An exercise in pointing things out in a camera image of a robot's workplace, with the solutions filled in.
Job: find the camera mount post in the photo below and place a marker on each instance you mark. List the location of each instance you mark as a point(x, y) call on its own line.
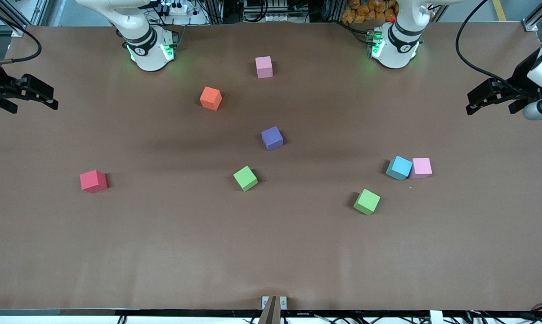
point(271, 310)

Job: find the pink foam block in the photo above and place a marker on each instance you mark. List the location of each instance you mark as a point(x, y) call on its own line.
point(422, 167)
point(264, 66)

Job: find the bag of orange items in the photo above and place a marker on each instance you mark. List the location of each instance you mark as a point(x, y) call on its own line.
point(369, 11)

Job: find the orange foam block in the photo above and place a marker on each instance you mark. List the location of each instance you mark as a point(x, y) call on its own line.
point(211, 98)

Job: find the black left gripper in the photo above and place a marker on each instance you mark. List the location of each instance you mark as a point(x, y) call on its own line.
point(521, 81)

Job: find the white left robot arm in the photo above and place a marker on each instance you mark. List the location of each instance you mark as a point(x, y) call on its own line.
point(399, 45)

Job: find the brown table cover sheet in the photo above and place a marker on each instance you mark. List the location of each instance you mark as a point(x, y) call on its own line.
point(163, 247)

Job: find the green foam block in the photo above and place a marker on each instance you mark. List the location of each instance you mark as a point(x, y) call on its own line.
point(245, 178)
point(366, 201)

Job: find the aluminium frame bar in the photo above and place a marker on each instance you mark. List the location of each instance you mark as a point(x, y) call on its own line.
point(540, 13)
point(5, 13)

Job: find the purple foam block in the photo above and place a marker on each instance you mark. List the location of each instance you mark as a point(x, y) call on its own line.
point(271, 137)

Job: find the blue foam block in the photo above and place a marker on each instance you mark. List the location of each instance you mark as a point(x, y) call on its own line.
point(398, 167)

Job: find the red foam block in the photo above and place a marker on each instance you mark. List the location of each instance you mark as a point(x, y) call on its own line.
point(93, 181)

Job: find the white electronics unit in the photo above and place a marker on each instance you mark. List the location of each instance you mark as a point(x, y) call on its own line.
point(275, 11)

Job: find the white power strip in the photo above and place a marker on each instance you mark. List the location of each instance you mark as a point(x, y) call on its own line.
point(177, 8)

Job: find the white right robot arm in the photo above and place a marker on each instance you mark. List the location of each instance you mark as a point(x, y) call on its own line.
point(147, 49)

